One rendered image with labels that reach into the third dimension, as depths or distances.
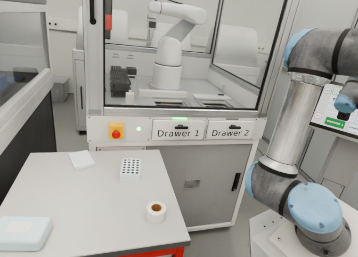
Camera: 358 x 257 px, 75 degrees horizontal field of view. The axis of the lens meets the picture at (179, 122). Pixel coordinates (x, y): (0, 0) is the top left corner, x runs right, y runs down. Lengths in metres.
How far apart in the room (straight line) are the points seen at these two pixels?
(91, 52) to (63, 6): 3.28
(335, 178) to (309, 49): 1.17
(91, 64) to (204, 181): 0.96
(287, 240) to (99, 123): 0.92
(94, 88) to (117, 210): 0.55
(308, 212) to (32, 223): 0.78
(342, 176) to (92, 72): 1.53
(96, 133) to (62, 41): 3.29
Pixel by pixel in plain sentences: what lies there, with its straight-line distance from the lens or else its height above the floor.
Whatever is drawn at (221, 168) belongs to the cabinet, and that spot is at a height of 0.59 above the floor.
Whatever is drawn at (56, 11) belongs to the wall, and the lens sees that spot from 4.41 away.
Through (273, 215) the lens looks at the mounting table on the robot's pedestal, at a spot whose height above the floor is 0.76.
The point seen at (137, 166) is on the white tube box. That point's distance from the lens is 1.09.
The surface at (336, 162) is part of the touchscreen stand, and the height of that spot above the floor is 0.75.
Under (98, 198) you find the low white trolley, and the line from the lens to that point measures 0.99.
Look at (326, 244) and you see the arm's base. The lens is 0.84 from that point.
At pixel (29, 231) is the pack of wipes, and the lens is 0.87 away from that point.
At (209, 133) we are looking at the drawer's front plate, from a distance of 1.34.
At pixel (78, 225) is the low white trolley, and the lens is 0.90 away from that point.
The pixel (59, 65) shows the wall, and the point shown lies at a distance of 4.51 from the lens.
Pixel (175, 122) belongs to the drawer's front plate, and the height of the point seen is 0.92.
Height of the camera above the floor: 1.42
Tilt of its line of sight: 23 degrees down
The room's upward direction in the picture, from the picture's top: 8 degrees clockwise
